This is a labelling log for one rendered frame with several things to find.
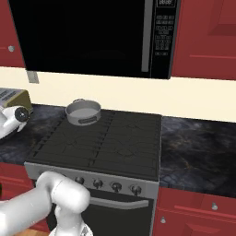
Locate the grey stove with black hob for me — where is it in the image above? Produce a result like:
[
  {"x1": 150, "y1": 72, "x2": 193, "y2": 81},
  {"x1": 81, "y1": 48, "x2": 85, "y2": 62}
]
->
[{"x1": 23, "y1": 108, "x2": 163, "y2": 236}]

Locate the black stove knob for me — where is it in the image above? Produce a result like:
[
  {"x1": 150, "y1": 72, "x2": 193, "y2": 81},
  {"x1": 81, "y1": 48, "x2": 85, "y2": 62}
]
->
[
  {"x1": 129, "y1": 184, "x2": 143, "y2": 196},
  {"x1": 74, "y1": 176, "x2": 86, "y2": 186},
  {"x1": 92, "y1": 179, "x2": 104, "y2": 190},
  {"x1": 111, "y1": 182, "x2": 123, "y2": 194}
]

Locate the grey metal pot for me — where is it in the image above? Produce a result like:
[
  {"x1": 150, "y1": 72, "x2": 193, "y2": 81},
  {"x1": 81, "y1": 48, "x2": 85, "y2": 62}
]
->
[{"x1": 65, "y1": 98, "x2": 102, "y2": 126}]

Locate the black microwave door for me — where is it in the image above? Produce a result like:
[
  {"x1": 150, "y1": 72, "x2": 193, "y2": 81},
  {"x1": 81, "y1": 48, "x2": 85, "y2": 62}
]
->
[{"x1": 7, "y1": 0, "x2": 155, "y2": 78}]

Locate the black microwave oven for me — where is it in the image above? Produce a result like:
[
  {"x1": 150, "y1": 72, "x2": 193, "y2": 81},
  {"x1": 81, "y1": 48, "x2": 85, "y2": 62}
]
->
[{"x1": 7, "y1": 0, "x2": 183, "y2": 80}]

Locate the olive and grey toaster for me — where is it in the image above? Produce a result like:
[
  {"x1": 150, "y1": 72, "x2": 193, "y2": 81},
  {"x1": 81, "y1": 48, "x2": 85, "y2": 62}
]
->
[{"x1": 0, "y1": 88, "x2": 34, "y2": 115}]

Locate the black oven door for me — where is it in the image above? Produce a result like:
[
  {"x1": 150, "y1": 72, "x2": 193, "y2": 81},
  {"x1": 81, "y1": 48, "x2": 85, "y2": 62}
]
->
[{"x1": 45, "y1": 187, "x2": 156, "y2": 236}]

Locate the red drawer front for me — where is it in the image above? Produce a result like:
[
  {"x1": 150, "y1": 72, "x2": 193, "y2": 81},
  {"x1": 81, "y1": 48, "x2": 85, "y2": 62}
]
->
[
  {"x1": 0, "y1": 161, "x2": 36, "y2": 201},
  {"x1": 155, "y1": 185, "x2": 236, "y2": 220}
]

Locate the red cupboard door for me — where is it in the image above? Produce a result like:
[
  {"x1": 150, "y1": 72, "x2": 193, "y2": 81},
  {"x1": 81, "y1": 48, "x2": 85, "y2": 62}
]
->
[
  {"x1": 0, "y1": 0, "x2": 27, "y2": 69},
  {"x1": 152, "y1": 207, "x2": 236, "y2": 236},
  {"x1": 171, "y1": 0, "x2": 236, "y2": 82}
]

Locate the grey oven door handle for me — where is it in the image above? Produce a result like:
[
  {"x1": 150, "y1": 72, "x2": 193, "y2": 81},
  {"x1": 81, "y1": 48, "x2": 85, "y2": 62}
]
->
[{"x1": 88, "y1": 196, "x2": 150, "y2": 211}]

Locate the grey microwave door handle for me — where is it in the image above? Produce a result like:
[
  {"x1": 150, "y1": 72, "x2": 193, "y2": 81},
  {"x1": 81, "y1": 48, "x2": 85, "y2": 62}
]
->
[{"x1": 140, "y1": 0, "x2": 154, "y2": 74}]

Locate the grey wall socket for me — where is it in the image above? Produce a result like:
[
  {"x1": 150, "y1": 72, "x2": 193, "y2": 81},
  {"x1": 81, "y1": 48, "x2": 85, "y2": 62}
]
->
[{"x1": 25, "y1": 70, "x2": 41, "y2": 85}]

